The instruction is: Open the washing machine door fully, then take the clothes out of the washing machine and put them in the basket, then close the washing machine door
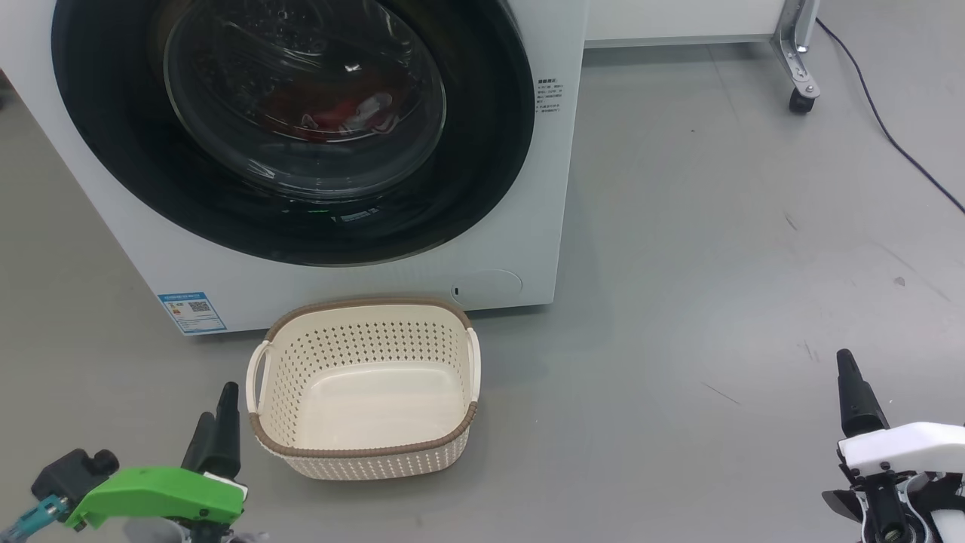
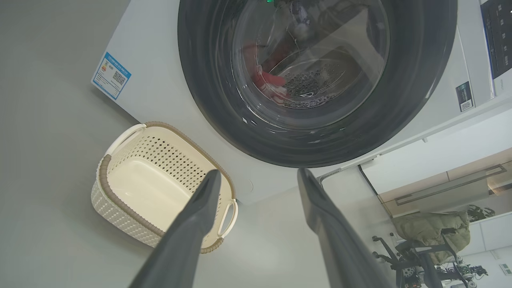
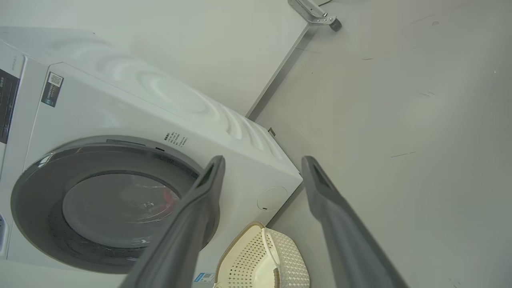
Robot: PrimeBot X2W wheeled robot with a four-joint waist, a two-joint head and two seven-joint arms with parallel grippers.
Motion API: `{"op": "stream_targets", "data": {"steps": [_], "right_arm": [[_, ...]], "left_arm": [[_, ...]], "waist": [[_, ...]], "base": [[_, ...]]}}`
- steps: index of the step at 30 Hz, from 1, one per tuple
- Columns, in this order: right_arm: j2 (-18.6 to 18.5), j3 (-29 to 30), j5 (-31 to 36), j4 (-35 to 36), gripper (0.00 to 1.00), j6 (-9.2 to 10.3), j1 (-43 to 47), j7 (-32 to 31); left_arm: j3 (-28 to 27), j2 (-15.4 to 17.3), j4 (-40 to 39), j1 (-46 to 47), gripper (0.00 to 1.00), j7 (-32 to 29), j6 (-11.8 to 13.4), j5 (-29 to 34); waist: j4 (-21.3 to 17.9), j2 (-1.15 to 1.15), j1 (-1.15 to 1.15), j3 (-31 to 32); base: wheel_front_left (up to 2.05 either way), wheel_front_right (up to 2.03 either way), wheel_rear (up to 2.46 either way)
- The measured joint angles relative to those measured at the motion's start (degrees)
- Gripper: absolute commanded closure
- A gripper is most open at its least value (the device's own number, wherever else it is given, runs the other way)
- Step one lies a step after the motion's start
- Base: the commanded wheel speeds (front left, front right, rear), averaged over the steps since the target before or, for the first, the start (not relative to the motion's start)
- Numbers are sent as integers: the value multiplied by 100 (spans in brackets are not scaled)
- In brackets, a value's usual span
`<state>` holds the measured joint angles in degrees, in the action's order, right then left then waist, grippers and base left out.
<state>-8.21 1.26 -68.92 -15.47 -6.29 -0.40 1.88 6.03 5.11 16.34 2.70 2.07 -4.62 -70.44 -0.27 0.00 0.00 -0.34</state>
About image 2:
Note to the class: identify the cream perforated laundry basket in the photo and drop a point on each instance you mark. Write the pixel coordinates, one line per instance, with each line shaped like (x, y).
(140, 188)

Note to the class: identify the washing machine glass door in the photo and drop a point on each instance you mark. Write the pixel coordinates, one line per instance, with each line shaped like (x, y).
(208, 80)

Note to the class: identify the white front-load washing machine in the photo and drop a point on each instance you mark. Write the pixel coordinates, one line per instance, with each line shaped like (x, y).
(160, 80)

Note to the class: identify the blue energy label sticker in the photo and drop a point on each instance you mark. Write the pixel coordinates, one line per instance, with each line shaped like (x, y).
(111, 75)

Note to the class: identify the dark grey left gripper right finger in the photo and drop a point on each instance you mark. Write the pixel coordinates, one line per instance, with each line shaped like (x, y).
(340, 248)

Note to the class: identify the black office chair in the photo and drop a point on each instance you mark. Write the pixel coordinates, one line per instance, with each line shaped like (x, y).
(416, 256)

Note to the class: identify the olive green jacket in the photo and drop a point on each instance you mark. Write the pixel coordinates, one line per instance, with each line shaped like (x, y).
(424, 228)

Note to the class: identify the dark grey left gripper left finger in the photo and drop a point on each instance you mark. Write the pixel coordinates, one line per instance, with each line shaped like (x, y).
(188, 240)

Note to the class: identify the black label sticker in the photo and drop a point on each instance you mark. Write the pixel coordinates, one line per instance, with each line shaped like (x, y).
(464, 96)

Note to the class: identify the red and white cloth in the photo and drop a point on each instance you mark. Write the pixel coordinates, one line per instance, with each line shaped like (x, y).
(268, 82)

